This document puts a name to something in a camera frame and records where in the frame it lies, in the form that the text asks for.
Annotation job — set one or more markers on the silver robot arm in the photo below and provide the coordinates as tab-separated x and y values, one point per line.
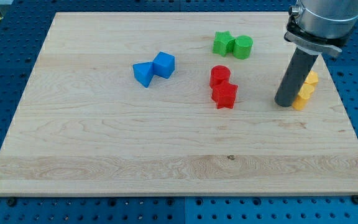
321	26

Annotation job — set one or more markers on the red star block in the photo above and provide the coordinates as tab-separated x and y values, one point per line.
224	95

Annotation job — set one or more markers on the blue cube block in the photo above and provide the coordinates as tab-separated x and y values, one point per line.
164	65

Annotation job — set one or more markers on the blue triangle block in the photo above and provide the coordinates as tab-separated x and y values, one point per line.
143	73

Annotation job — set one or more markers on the red cylinder block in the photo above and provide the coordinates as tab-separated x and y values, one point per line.
219	73

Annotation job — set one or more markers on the wooden board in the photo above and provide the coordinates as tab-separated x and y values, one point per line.
85	127

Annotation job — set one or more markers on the green star block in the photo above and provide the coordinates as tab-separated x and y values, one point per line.
223	43

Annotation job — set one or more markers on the green cylinder block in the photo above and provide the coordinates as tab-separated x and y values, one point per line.
242	47

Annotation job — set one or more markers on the yellow heart block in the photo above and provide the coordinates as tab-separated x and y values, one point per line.
303	96

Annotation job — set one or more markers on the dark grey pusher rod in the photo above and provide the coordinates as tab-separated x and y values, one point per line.
297	71

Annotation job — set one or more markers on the yellow hexagon block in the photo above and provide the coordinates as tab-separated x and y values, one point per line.
312	78

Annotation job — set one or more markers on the black bolt left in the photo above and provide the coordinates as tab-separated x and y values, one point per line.
11	202

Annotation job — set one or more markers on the black bolt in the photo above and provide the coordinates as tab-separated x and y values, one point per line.
11	202
354	199

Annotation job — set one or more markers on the black bolt right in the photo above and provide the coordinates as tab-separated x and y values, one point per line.
354	199

